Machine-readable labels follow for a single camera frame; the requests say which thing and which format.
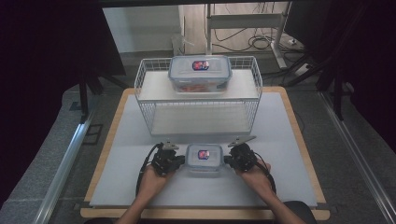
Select left hand-held gripper cable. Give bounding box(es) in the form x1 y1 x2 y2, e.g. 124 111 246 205
135 142 164 198

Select person's right hand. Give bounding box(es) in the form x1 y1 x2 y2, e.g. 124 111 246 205
234 160 273 196

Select aluminium rail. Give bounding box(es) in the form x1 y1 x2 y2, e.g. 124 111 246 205
32 120 95 224
319 92 396 220

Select white power strip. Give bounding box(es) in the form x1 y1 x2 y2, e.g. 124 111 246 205
293 63 311 77

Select black metal stand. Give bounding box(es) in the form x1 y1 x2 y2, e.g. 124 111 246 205
279 46 354 121
77 69 127 123

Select black floor cables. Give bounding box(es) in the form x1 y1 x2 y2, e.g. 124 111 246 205
213 27 283 53

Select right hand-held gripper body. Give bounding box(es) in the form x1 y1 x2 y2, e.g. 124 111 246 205
227 135 260 173

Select white wire shelf rack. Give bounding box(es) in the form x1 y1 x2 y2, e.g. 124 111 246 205
134 55 263 137

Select small clear food container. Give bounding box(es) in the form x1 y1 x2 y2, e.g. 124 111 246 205
185 143 225 173

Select large clear food container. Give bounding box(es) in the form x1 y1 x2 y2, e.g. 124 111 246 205
167 55 233 94

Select wooden table board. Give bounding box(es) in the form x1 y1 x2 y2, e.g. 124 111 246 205
79 86 331 221

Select grey table mat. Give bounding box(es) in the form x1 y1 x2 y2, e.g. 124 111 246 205
89 91 318 209

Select person's dark clothing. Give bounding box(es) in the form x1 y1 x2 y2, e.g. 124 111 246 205
281 200 319 224

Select right hand-held gripper cable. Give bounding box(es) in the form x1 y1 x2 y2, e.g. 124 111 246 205
253 151 277 194

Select white metal desk frame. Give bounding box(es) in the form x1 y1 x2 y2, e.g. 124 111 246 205
205 3 289 70

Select hand-held gripper cable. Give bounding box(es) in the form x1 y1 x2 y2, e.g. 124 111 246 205
253 151 277 194
135 142 164 198

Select person's left hand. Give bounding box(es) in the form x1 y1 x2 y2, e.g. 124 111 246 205
137 163 176 201

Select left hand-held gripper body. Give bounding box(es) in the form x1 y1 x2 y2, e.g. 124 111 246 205
151 141 180 177

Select black floor plate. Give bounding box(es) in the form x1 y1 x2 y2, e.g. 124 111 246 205
81 123 105 146

